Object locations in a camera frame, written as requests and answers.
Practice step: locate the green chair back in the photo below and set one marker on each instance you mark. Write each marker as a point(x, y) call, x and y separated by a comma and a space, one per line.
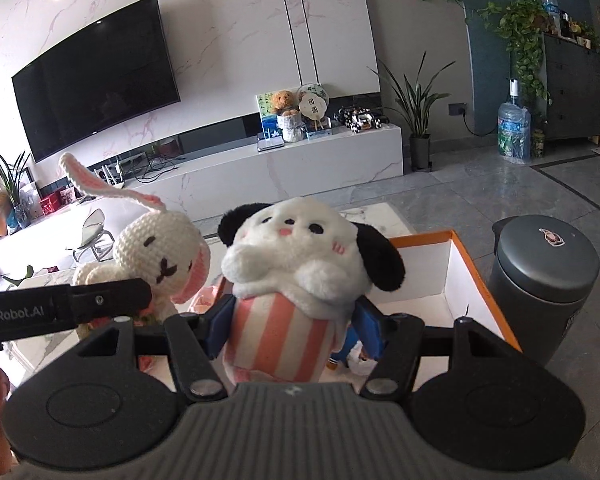
point(17, 277)

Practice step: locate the white shell chair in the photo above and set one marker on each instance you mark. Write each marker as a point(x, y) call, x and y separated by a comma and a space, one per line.
point(92, 232)

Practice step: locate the blue water jug with pump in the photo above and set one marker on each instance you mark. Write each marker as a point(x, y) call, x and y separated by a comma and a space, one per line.
point(512, 130)

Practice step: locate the trailing pothos plant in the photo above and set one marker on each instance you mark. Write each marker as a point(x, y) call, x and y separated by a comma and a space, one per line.
point(520, 30)

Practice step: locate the bear doll blue jacket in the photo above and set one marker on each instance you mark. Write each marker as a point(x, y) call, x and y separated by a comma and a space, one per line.
point(345, 347)

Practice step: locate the painted canvas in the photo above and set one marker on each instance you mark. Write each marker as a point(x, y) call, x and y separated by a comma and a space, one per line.
point(265, 115)

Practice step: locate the white dog plush striped body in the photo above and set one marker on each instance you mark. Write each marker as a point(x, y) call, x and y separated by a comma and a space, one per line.
point(290, 260)

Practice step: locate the plant in blue vase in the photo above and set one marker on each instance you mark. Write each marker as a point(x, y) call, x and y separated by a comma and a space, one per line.
point(15, 200)

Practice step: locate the small pink backpack pouch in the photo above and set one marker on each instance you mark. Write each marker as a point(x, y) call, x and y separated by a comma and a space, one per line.
point(205, 300)

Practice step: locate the bottles on cabinet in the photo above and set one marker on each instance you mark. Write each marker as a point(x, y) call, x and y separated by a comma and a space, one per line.
point(570, 22)

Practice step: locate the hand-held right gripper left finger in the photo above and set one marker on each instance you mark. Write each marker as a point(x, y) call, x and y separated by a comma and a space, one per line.
point(220, 327)

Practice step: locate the dark wall outlet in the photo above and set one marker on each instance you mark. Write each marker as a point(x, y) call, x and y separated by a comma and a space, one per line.
point(458, 108)

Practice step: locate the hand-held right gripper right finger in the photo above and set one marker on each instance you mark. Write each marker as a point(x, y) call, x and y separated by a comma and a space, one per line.
point(370, 330)

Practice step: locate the red gift box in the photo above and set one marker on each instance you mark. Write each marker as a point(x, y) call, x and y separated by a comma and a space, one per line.
point(49, 206)

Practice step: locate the dark grey trash bin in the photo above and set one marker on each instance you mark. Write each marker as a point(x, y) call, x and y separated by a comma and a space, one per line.
point(540, 280)

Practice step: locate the crocheted white rabbit doll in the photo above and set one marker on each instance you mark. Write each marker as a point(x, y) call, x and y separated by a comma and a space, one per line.
point(155, 250)

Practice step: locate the white marble tv console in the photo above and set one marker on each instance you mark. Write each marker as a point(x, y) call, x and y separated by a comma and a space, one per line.
point(290, 175)

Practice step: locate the round paper fan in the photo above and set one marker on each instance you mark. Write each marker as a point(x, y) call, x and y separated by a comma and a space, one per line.
point(314, 102)

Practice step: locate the black and white toy cars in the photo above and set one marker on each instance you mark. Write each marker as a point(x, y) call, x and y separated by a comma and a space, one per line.
point(362, 120)

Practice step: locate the clear photo frame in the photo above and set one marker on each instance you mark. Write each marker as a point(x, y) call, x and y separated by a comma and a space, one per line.
point(30, 200)

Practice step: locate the tall leafy potted plant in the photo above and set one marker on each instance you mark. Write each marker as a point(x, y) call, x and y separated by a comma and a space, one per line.
point(420, 150)

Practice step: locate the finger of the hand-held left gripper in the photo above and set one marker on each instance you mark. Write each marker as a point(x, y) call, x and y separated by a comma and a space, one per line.
point(115, 300)

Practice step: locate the curved black television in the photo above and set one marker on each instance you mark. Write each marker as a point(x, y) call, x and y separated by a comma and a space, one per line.
point(95, 80)

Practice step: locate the pink gift box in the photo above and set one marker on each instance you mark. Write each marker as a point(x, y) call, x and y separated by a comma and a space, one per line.
point(66, 197)

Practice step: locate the dark drawer cabinet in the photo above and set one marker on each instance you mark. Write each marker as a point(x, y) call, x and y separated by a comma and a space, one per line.
point(572, 90)

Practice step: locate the brown teddy bear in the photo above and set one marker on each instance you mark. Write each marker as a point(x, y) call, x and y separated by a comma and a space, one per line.
point(282, 101)

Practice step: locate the orange cardboard box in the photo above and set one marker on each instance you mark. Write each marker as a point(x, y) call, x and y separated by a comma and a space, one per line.
point(480, 285)

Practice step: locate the white wifi router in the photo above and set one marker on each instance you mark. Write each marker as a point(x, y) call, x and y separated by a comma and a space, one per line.
point(111, 177)

